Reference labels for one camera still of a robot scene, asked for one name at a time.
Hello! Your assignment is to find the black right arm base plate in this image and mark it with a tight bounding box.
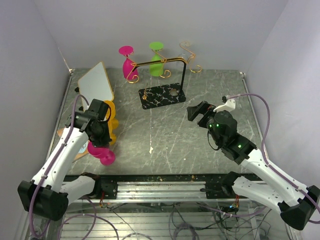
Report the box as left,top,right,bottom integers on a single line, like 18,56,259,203
200,171,247,199

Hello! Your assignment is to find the pink wine glass front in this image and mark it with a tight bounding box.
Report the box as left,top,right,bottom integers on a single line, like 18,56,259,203
87,142,116,166

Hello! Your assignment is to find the aluminium rail frame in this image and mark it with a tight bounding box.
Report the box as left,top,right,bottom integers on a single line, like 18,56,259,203
14,180,301,240

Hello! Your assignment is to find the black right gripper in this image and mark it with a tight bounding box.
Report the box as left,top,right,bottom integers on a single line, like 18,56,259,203
187,100,223,146

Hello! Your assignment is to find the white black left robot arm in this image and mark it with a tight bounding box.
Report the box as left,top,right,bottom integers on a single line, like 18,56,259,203
17,99,112,221

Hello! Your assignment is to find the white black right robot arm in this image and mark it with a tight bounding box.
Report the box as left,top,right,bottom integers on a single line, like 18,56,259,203
187,100,320,231

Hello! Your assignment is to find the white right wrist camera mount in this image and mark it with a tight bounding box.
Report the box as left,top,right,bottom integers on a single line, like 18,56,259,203
213,96,236,113

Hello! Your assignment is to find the pink wine glass back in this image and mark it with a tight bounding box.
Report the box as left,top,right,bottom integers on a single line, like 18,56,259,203
118,45,139,83

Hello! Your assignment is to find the white gold framed board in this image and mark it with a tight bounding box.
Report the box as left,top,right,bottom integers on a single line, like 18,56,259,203
77,61,114,110

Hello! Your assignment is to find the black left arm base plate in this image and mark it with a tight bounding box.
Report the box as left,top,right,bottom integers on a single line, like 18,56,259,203
80,172,118,200

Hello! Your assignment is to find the clear wine glass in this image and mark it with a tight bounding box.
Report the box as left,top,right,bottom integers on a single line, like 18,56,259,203
178,40,192,60

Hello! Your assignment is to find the pink wine glass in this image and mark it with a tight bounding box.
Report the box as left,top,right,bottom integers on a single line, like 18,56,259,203
118,45,139,83
87,142,116,166

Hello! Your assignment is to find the black gold wine glass rack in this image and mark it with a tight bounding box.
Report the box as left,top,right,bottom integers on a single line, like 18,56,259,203
129,41,202,110

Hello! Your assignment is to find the yellow wine glass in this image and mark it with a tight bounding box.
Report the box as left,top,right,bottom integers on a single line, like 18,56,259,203
109,131,117,145
104,100,119,134

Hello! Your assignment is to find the green wine glass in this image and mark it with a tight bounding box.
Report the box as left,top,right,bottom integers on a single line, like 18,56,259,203
148,41,165,77

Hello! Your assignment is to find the orange picture book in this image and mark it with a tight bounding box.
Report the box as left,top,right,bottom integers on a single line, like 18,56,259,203
56,128,90,163

